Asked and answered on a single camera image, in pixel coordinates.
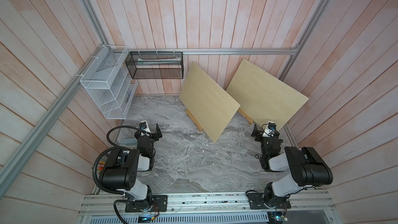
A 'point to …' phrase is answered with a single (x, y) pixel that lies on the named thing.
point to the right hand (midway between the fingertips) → (263, 124)
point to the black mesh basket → (156, 65)
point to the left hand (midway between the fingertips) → (150, 126)
